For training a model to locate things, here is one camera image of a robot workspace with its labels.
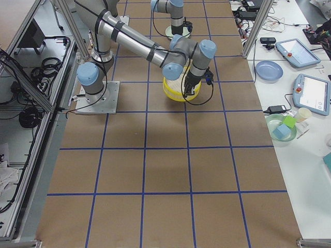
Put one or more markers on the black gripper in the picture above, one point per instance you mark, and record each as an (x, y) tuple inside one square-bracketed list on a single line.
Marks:
[(182, 26), (193, 79)]

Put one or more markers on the yellow steamer layer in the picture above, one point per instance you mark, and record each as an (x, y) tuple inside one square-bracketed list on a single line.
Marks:
[(177, 96), (177, 86)]

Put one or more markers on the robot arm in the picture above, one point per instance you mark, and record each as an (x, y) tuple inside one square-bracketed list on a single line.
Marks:
[(184, 57), (179, 24)]

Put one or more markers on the pale green plate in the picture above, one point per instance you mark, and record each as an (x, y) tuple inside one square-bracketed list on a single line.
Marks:
[(169, 34)]

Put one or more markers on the blue plate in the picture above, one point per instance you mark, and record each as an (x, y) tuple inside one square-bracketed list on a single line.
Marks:
[(269, 70)]

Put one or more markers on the black webcam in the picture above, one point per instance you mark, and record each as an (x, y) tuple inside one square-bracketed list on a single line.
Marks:
[(268, 42)]

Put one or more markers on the black power adapter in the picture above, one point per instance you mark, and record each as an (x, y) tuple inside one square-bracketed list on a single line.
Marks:
[(275, 109)]

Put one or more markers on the green bowl with blocks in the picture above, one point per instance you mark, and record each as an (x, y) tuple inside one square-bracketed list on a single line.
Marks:
[(273, 121)]

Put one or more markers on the blue foam block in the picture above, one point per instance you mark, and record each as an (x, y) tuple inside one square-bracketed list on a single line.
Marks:
[(282, 132)]

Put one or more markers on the upper teach pendant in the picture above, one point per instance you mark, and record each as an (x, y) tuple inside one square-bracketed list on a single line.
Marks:
[(296, 53)]

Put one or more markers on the teach pendant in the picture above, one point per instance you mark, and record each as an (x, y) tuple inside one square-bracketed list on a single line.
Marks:
[(312, 93), (296, 53)]

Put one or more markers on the green foam block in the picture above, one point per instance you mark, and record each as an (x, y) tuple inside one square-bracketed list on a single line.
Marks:
[(289, 121)]

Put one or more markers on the paper cup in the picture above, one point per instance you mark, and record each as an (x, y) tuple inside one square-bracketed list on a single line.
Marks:
[(302, 114)]

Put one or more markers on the lower teach pendant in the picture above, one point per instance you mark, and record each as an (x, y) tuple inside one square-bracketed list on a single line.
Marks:
[(312, 93)]

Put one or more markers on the white cloth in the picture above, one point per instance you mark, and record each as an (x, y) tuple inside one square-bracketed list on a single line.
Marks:
[(9, 175)]

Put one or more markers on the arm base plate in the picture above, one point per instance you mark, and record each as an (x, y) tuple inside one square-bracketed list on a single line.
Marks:
[(102, 103)]

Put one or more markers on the aluminium frame post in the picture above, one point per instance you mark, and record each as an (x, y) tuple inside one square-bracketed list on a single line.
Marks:
[(261, 16)]

